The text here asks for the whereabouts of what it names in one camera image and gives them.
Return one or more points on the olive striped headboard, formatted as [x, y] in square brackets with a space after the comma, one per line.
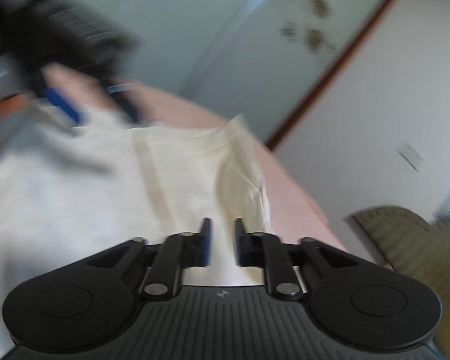
[415, 248]

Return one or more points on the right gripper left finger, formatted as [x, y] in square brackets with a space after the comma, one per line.
[165, 263]

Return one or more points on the frosted glass wardrobe door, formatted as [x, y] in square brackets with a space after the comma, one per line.
[256, 58]

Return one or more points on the person's hand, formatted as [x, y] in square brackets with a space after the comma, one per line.
[12, 104]

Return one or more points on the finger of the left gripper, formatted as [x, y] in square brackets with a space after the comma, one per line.
[120, 94]
[55, 98]

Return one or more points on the cream white pants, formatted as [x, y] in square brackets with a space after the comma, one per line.
[64, 197]

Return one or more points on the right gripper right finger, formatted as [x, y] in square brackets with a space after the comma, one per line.
[266, 251]

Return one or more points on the pink bed blanket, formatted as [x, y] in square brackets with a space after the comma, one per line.
[294, 213]

